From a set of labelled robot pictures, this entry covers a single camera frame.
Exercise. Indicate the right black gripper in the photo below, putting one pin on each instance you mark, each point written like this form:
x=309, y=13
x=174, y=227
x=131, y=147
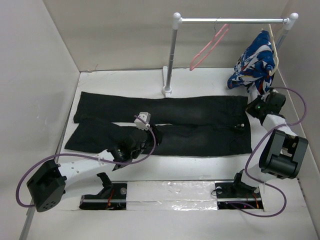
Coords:
x=249, y=108

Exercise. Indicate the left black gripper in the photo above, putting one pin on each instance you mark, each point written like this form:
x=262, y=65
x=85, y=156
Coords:
x=158, y=135

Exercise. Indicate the black denim trousers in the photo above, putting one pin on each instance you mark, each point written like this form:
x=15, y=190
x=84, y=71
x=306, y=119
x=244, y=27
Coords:
x=206, y=126

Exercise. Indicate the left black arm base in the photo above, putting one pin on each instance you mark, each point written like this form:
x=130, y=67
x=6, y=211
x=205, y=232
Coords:
x=112, y=197

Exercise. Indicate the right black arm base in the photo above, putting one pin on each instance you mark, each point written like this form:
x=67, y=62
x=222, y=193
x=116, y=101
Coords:
x=227, y=199

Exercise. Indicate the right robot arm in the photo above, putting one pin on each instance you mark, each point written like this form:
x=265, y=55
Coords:
x=284, y=152

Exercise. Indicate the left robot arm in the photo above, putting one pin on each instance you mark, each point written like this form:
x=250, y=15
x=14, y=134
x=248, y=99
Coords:
x=52, y=181

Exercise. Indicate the cream plastic hanger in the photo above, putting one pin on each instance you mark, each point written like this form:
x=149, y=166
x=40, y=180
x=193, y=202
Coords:
x=275, y=53

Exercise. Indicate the blue white patterned garment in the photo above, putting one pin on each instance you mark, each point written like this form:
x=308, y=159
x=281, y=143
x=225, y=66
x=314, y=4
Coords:
x=254, y=66

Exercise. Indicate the white metal clothes rack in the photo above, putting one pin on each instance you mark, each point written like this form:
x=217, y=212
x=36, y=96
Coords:
x=286, y=25

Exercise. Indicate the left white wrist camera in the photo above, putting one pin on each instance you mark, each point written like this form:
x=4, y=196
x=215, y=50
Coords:
x=142, y=120

